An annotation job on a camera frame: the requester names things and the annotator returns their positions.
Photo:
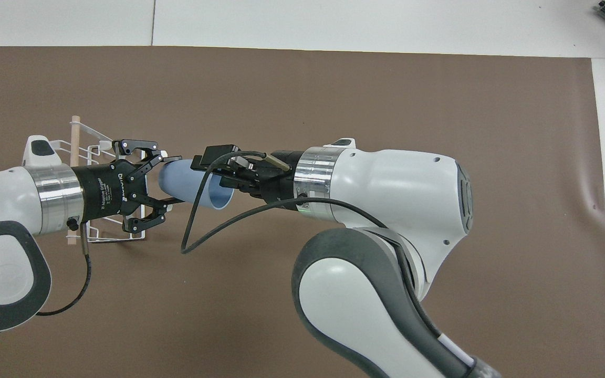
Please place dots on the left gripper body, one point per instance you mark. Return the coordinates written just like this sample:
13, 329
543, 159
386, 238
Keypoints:
100, 190

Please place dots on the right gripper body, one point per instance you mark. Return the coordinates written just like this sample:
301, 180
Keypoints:
277, 181

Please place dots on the blue cup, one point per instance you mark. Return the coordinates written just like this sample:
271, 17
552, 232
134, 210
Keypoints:
181, 181

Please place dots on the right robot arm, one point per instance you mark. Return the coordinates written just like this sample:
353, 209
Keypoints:
386, 189

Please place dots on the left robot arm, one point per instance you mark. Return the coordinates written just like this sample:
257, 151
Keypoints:
3, 199

